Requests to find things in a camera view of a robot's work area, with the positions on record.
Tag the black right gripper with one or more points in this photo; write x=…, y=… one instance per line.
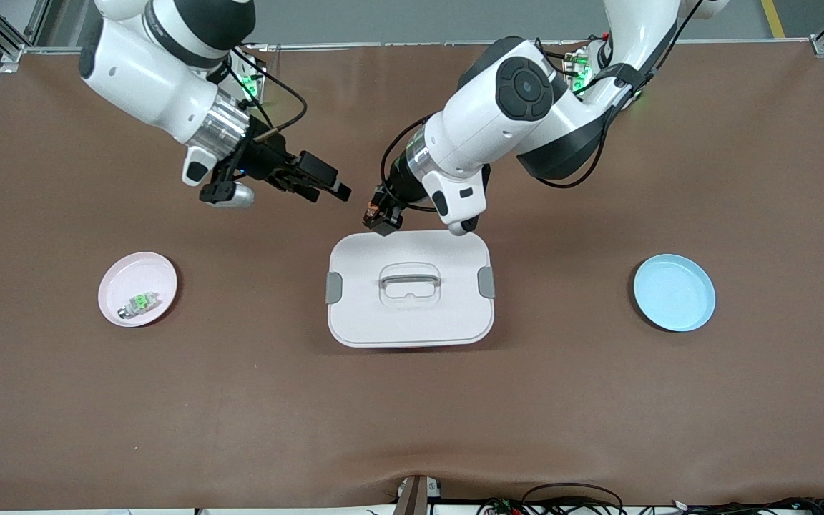
x=267, y=160

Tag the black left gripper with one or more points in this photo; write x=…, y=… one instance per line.
x=399, y=187

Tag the orange and black push-button switch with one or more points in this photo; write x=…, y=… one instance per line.
x=370, y=213

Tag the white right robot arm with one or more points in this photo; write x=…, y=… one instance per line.
x=147, y=79

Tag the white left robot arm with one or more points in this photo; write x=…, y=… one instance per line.
x=498, y=107

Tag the gray box latch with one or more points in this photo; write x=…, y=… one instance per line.
x=334, y=287
x=486, y=282

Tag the white lidded storage box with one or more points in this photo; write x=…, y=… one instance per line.
x=412, y=322

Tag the pink round plate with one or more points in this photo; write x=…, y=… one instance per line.
x=133, y=279

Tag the brown table mat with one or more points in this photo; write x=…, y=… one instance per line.
x=169, y=400

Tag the light blue round plate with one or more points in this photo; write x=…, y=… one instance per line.
x=674, y=293

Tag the green push-button switch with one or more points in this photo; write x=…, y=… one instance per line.
x=140, y=303

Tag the metal table edge bracket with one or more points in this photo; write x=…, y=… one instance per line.
x=415, y=495

